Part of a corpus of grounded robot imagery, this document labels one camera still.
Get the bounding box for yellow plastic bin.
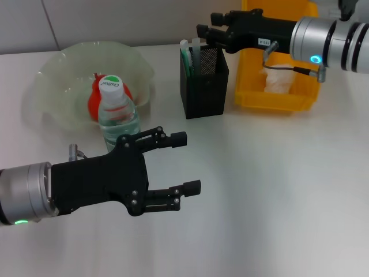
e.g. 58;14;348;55
235;0;321;112

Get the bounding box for black mesh pen holder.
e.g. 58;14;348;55
180;43;230;119

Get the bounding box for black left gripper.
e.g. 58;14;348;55
51;126;202;217

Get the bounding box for gripper cable with plug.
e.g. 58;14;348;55
261;40;326;84
68;143;89;162

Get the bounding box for green utility knife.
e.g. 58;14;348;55
179;39;193;78

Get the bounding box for grey pen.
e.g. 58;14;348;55
191;37;204;76

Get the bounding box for right gripper cable with plug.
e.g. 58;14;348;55
261;40;326;84

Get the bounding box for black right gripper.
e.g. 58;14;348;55
196;10;298;55

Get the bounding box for clear water bottle green label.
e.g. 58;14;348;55
97;74;142;154

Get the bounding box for white paper ball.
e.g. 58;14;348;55
259;63;297;95

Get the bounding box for left gripper cable with plug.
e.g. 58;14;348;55
68;143;89;162

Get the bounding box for red-orange toy orange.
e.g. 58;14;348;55
87;72;135;123

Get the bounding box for pale green glass fruit bowl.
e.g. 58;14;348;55
24;42;156;135

